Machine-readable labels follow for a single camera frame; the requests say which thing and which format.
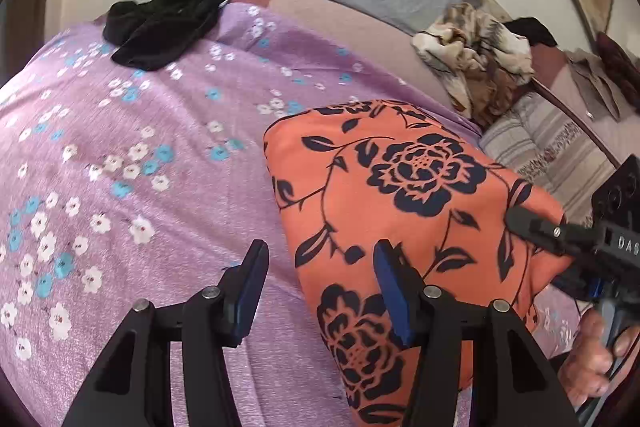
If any brown and white blanket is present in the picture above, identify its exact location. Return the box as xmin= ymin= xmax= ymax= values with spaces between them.
xmin=411 ymin=2 xmax=538 ymax=128

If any orange floral cloth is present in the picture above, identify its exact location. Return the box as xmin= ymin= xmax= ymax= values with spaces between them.
xmin=262 ymin=99 xmax=581 ymax=427

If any person's right hand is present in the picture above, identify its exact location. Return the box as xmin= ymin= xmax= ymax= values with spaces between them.
xmin=557 ymin=307 xmax=640 ymax=410

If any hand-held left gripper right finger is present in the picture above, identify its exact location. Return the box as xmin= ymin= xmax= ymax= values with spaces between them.
xmin=374 ymin=239 xmax=583 ymax=427

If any dark red cloth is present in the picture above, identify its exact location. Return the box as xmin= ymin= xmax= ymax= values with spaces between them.
xmin=595 ymin=32 xmax=640 ymax=80

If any purple floral bed sheet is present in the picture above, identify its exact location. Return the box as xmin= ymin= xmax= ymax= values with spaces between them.
xmin=0 ymin=2 xmax=586 ymax=427

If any pink mattress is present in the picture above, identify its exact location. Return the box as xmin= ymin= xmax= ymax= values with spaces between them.
xmin=232 ymin=0 xmax=483 ymax=132

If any black garment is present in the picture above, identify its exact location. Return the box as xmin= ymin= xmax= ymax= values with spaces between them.
xmin=102 ymin=0 xmax=235 ymax=72

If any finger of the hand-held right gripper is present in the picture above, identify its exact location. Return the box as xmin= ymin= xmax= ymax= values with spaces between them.
xmin=505 ymin=204 xmax=600 ymax=258

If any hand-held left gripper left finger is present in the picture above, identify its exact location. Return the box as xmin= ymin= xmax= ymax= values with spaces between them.
xmin=60 ymin=239 xmax=271 ymax=427

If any striped pillow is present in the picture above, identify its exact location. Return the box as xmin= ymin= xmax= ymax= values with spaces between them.
xmin=477 ymin=92 xmax=626 ymax=228

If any beige shirt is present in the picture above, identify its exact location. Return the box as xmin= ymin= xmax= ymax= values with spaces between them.
xmin=550 ymin=47 xmax=640 ymax=158

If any small black cloth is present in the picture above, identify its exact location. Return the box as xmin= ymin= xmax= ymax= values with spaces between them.
xmin=502 ymin=17 xmax=558 ymax=48

